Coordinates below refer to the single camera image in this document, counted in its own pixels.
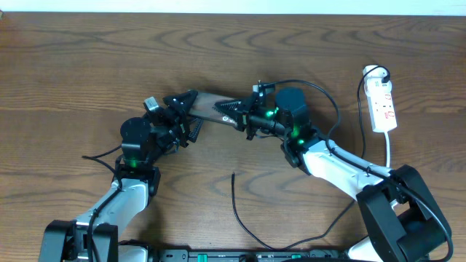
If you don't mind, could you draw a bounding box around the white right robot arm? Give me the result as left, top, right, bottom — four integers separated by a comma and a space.
214, 87, 454, 261

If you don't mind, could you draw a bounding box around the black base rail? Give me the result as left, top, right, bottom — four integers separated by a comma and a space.
158, 249, 350, 262

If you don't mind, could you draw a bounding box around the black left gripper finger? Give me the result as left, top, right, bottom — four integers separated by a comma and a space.
163, 90, 198, 115
188, 118, 204, 143

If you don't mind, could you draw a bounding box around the black charging cable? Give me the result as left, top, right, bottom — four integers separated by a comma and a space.
231, 65, 392, 251

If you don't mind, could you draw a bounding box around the white USB charger adapter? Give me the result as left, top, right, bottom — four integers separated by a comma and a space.
363, 65, 392, 94

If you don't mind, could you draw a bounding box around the white power strip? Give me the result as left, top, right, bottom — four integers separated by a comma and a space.
364, 77, 398, 133

